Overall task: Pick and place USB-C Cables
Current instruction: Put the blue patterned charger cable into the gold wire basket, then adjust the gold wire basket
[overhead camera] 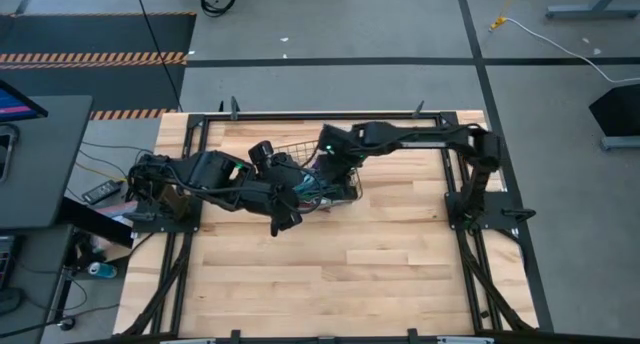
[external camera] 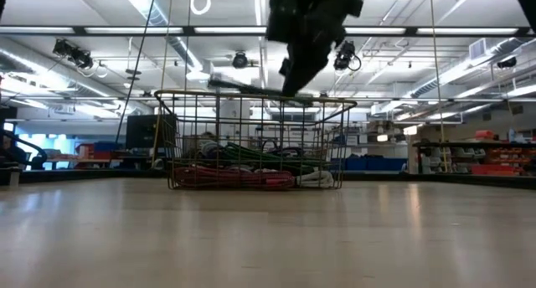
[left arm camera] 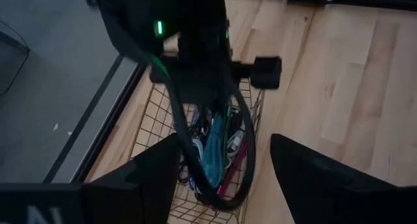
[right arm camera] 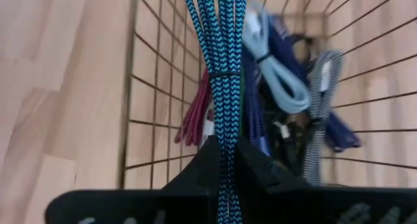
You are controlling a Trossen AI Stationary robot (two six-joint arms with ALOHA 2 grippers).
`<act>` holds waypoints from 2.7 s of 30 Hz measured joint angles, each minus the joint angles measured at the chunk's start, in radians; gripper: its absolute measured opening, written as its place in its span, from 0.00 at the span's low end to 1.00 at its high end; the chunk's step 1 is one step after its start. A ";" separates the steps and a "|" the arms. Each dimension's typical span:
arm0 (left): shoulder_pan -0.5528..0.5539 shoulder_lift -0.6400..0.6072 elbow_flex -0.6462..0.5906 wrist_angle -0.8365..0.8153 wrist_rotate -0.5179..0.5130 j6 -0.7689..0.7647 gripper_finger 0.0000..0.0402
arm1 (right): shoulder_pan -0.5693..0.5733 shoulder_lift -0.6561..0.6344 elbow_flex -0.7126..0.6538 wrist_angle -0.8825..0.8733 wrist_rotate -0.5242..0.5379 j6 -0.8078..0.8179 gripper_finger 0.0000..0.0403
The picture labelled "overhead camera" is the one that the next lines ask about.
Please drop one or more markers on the black hazard-striped floor mat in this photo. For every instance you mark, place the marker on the black hazard-striped floor mat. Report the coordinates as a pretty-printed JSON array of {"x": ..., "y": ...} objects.
[{"x": 75, "y": 89}]

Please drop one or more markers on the yellow plug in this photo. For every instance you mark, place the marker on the yellow plug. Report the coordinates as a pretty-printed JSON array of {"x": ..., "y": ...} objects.
[{"x": 497, "y": 24}]

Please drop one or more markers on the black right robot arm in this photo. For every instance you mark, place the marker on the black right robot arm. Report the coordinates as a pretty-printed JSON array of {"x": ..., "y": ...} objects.
[{"x": 425, "y": 136}]

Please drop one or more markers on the white light bar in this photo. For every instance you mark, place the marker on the white light bar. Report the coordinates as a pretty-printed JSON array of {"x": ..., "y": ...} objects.
[
  {"x": 190, "y": 341},
  {"x": 465, "y": 340}
]

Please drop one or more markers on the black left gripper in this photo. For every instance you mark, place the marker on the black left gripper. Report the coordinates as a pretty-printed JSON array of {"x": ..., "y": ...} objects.
[{"x": 280, "y": 184}]

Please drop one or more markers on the computer monitor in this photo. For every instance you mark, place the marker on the computer monitor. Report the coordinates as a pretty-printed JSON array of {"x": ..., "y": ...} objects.
[{"x": 15, "y": 106}]

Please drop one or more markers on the black caster wheel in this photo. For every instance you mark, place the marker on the black caster wheel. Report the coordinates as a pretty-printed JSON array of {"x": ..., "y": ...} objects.
[{"x": 66, "y": 324}]

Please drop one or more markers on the grey metal table base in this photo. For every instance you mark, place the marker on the grey metal table base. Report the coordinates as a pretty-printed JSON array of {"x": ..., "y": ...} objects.
[{"x": 590, "y": 11}]

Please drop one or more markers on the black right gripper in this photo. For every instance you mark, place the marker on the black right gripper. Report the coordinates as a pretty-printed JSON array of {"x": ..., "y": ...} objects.
[{"x": 335, "y": 144}]

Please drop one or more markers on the smartphone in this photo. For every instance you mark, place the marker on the smartphone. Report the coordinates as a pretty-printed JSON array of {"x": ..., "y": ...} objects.
[{"x": 4, "y": 154}]

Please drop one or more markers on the grey side table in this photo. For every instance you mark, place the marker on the grey side table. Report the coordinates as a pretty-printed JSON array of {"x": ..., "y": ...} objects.
[{"x": 40, "y": 284}]

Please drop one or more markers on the blue drink bottle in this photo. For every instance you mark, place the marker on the blue drink bottle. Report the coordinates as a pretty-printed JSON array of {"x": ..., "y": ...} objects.
[{"x": 102, "y": 270}]

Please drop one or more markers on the black floor stand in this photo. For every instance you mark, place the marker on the black floor stand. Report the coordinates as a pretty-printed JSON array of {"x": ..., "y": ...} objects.
[{"x": 617, "y": 111}]

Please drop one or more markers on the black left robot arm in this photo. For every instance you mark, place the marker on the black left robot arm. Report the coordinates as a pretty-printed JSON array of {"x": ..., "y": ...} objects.
[{"x": 210, "y": 171}]

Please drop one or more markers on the dark grey desk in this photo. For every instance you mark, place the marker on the dark grey desk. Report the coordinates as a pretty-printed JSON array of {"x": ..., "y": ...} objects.
[{"x": 45, "y": 159}]

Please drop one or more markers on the printed paper sheet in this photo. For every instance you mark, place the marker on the printed paper sheet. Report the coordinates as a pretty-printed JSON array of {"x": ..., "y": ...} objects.
[{"x": 117, "y": 211}]

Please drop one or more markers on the black power adapter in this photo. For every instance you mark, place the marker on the black power adapter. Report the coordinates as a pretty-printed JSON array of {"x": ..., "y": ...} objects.
[{"x": 101, "y": 192}]

